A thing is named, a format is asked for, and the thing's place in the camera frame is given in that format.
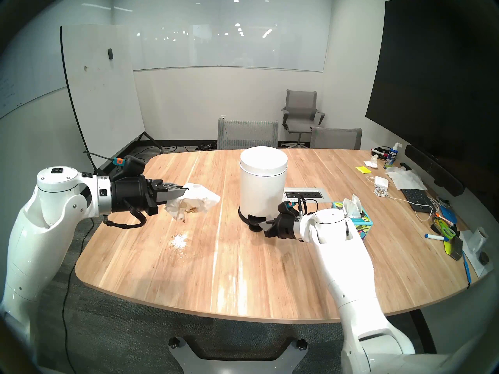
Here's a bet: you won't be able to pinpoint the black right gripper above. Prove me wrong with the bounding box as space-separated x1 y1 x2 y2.
257 213 301 240

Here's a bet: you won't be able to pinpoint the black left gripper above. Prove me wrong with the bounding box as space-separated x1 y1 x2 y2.
111 176 188 216

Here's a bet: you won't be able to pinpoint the white pedal trash bin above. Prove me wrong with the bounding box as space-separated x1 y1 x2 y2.
238 146 289 232

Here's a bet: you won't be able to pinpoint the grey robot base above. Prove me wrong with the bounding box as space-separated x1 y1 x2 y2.
168 335 308 374

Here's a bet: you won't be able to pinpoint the colourful tissue box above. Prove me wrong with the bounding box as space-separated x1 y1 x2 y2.
332 201 374 241

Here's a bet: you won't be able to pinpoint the silver table power outlet panel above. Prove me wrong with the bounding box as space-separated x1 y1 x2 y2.
284 187 333 204

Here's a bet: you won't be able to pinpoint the grey ribbed mesh chair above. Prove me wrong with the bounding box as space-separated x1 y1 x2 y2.
217 119 279 150

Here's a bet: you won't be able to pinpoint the grey swivel office chair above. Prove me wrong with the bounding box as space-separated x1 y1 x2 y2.
281 90 325 148

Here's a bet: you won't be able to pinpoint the rolling whiteboard on stand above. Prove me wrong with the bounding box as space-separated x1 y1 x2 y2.
60 25 164 179

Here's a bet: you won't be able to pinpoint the whiteboard cleaner spray bottle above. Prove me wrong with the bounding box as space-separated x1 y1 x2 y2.
384 142 403 169

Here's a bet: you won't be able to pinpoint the white cloth sheet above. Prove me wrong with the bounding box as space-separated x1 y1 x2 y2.
386 166 428 191

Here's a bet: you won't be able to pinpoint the black keyboard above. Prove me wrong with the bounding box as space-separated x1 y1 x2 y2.
401 188 431 212

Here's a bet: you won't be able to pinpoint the black video bar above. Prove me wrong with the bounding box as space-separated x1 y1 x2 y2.
405 145 465 196

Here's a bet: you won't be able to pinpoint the white mug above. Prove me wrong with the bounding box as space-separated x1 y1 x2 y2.
470 226 488 253

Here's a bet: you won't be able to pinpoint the white paper sheet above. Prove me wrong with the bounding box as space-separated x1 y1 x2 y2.
460 231 494 278

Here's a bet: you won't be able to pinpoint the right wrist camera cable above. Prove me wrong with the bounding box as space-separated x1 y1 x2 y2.
286 196 318 217

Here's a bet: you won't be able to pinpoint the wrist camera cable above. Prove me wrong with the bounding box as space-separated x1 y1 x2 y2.
286 196 318 217
87 151 125 166

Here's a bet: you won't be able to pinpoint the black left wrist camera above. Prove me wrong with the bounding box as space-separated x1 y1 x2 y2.
116 155 146 179

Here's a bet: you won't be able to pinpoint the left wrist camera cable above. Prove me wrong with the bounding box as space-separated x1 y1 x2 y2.
87 151 125 166

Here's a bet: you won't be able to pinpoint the black left gripper cable loop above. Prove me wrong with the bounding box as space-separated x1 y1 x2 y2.
104 207 147 228

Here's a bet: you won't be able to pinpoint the white charger cable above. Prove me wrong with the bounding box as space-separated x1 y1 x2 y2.
365 176 392 198

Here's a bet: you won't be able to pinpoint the green handled scissors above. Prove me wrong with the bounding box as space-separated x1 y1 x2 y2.
431 217 457 239

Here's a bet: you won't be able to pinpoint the wall glass whiteboard with writing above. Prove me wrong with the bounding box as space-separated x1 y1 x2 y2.
0 26 69 120

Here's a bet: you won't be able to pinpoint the large black wall screen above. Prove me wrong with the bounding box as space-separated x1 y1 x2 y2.
365 0 499 175

